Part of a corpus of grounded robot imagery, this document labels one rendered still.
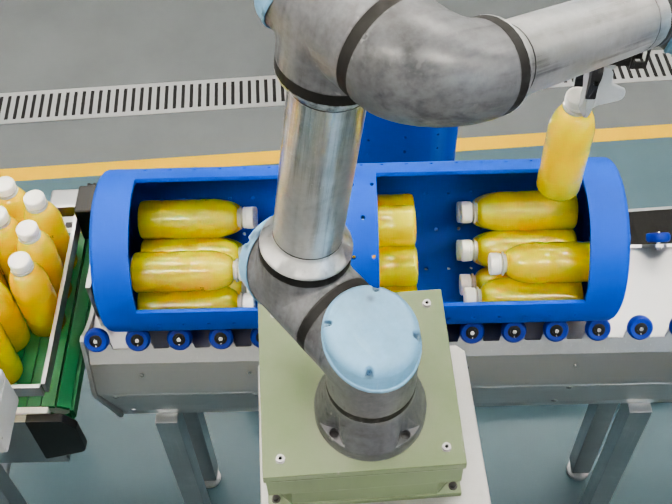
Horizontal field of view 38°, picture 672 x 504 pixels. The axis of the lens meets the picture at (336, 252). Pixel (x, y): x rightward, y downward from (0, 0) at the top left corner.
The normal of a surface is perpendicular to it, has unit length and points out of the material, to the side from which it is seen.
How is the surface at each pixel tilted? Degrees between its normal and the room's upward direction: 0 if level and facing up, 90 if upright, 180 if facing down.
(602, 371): 71
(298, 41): 85
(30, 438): 90
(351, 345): 11
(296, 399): 5
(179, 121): 0
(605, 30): 53
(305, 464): 5
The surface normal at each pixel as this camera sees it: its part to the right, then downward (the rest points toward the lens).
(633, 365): 0.00, 0.54
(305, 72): -0.44, 0.66
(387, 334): 0.07, -0.46
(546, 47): 0.62, -0.08
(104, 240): -0.02, -0.10
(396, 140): -0.01, 0.79
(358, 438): -0.28, 0.60
